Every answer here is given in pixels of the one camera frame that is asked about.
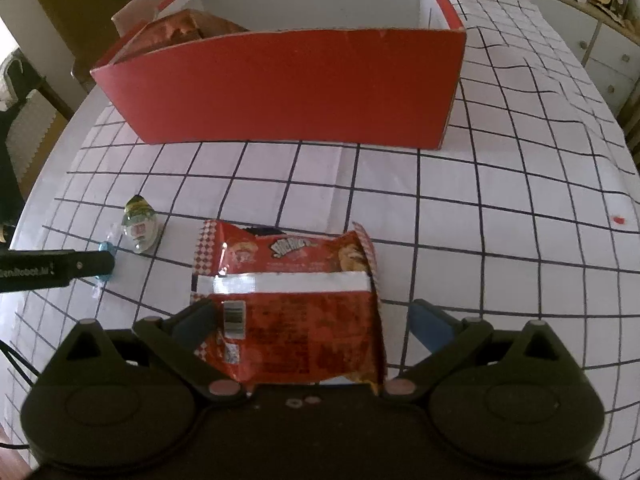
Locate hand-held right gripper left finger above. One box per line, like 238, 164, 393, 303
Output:
42, 301, 246, 401

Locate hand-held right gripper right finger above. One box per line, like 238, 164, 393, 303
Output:
382, 299, 586, 402

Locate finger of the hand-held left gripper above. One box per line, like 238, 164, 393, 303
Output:
69, 250, 117, 285

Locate blue candy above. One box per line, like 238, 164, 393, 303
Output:
97, 225, 121, 283

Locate red snack packet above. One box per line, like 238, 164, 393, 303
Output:
192, 219, 388, 393

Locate brown snack packet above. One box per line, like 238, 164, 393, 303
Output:
122, 9, 251, 58

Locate red cardboard box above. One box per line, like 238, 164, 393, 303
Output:
90, 0, 468, 151

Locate yellow wooden bench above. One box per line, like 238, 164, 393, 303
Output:
0, 55, 73, 221

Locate white drawer cabinet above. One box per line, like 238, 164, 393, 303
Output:
492, 0, 640, 128

